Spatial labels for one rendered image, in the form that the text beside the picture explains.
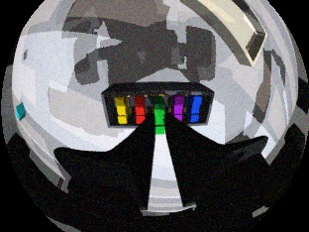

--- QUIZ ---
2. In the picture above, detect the purple fuse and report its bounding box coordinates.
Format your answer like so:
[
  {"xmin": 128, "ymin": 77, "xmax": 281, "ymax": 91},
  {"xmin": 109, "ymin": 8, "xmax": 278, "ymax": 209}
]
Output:
[{"xmin": 170, "ymin": 96, "xmax": 184, "ymax": 120}]

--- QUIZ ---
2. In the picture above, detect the green fuse with metal blades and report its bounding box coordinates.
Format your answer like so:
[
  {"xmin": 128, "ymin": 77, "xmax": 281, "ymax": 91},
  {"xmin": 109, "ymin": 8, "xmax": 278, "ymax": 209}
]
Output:
[{"xmin": 154, "ymin": 96, "xmax": 165, "ymax": 135}]

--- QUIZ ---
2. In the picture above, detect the red fuse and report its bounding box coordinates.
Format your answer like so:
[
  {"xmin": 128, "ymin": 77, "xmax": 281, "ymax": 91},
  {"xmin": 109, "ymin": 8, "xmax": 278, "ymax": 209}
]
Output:
[{"xmin": 134, "ymin": 96, "xmax": 146, "ymax": 123}]

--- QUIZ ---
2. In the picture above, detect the teal cube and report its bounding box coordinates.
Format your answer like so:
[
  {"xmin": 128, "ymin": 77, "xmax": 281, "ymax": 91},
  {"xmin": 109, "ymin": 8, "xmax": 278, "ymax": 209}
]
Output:
[{"xmin": 15, "ymin": 102, "xmax": 26, "ymax": 120}]

